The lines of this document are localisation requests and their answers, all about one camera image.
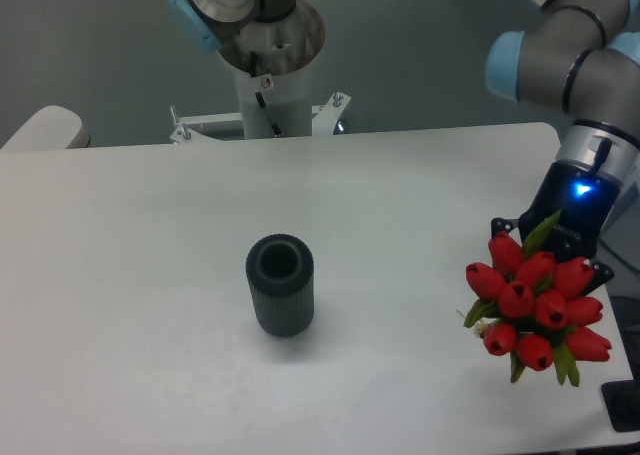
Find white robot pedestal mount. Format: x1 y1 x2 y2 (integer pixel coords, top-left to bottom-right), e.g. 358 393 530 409
170 67 351 144

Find red tulip bouquet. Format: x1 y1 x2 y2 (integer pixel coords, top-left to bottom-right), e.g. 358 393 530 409
463 213 612 387

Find beige chair armrest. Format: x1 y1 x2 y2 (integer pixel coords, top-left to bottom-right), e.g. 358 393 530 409
1 105 91 153

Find black object at table edge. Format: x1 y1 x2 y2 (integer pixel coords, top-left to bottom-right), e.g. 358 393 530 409
601 380 639 433

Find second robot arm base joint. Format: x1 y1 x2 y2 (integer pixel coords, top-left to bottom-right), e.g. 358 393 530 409
168 0 326 77

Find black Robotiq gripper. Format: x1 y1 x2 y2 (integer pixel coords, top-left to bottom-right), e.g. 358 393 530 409
490 162 621 295

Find dark grey ribbed vase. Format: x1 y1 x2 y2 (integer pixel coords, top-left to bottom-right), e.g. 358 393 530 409
245 234 315 338

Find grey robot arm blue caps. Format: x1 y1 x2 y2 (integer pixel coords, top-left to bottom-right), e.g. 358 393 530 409
485 0 639 290

